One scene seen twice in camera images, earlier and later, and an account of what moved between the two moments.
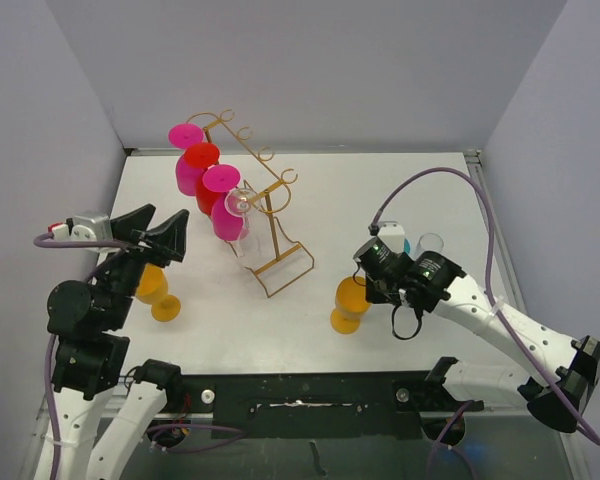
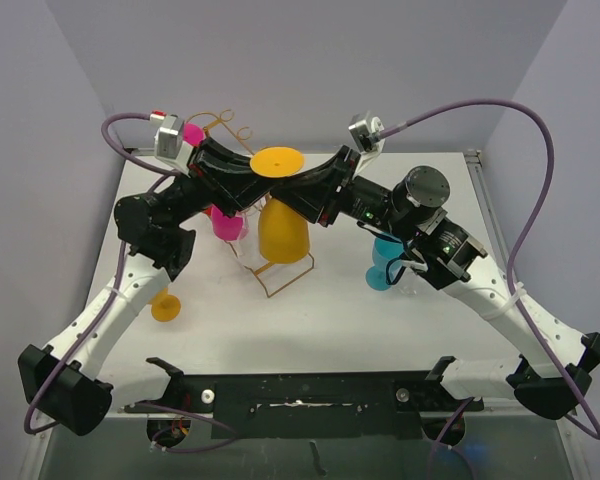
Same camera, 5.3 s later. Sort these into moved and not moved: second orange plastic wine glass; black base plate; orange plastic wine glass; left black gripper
Moved: left black gripper; orange plastic wine glass
Not moved: second orange plastic wine glass; black base plate
